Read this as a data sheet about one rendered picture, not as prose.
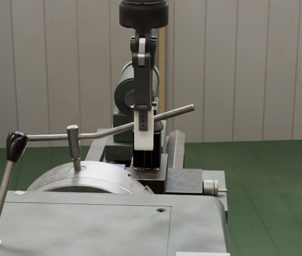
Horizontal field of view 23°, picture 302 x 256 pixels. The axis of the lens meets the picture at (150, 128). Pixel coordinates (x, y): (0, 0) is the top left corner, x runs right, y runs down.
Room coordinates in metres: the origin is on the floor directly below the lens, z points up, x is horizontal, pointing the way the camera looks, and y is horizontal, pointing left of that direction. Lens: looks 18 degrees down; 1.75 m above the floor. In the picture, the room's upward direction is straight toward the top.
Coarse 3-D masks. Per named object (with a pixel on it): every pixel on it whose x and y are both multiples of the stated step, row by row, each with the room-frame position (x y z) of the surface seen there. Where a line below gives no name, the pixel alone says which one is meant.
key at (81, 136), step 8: (192, 104) 1.28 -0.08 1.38; (168, 112) 1.29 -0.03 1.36; (176, 112) 1.28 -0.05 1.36; (184, 112) 1.28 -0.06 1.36; (160, 120) 1.29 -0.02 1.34; (120, 128) 1.30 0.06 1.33; (128, 128) 1.30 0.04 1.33; (32, 136) 1.33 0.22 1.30; (40, 136) 1.33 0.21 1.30; (48, 136) 1.33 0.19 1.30; (56, 136) 1.32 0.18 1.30; (64, 136) 1.32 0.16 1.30; (80, 136) 1.31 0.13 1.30; (88, 136) 1.31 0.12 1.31; (96, 136) 1.31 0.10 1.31; (104, 136) 1.31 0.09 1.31
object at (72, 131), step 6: (72, 126) 1.32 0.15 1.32; (72, 132) 1.31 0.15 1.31; (78, 132) 1.32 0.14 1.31; (72, 138) 1.31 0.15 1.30; (72, 144) 1.31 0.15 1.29; (78, 144) 1.32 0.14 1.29; (72, 150) 1.31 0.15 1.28; (78, 150) 1.31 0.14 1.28; (72, 156) 1.31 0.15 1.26; (78, 156) 1.31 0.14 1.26; (78, 162) 1.32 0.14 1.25; (78, 168) 1.32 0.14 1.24
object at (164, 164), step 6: (162, 156) 1.98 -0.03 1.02; (132, 162) 1.94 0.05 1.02; (162, 162) 1.94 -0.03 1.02; (132, 168) 1.89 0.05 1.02; (138, 168) 1.89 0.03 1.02; (144, 168) 1.89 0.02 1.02; (156, 168) 1.89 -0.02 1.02; (162, 168) 1.89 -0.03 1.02; (132, 174) 1.84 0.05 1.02; (138, 174) 1.84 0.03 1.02; (144, 174) 1.84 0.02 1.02; (150, 174) 1.84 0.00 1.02; (156, 174) 1.84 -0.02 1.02; (162, 174) 1.84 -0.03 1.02; (138, 180) 1.81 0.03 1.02; (144, 180) 1.81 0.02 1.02; (150, 180) 1.81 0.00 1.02; (156, 180) 1.80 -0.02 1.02; (162, 180) 1.80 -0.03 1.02; (150, 186) 1.81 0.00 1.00; (156, 186) 1.80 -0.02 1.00; (162, 186) 1.80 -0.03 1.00; (156, 192) 1.80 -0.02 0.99; (162, 192) 1.80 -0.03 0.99
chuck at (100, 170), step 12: (60, 168) 1.35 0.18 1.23; (96, 168) 1.33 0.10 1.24; (108, 168) 1.34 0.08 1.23; (120, 168) 1.36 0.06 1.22; (36, 180) 1.36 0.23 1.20; (48, 180) 1.30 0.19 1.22; (108, 180) 1.28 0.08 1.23; (120, 180) 1.30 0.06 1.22; (132, 180) 1.33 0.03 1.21; (132, 192) 1.28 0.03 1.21; (144, 192) 1.32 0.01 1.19
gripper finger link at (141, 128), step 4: (140, 104) 1.09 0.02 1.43; (144, 104) 1.09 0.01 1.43; (140, 108) 1.08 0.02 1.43; (144, 108) 1.08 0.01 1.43; (140, 112) 1.10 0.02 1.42; (144, 112) 1.10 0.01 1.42; (140, 116) 1.10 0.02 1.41; (144, 116) 1.10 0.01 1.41; (140, 120) 1.10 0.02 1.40; (144, 120) 1.10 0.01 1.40; (140, 124) 1.10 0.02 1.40; (144, 124) 1.10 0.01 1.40; (140, 128) 1.10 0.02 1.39; (144, 128) 1.10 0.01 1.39
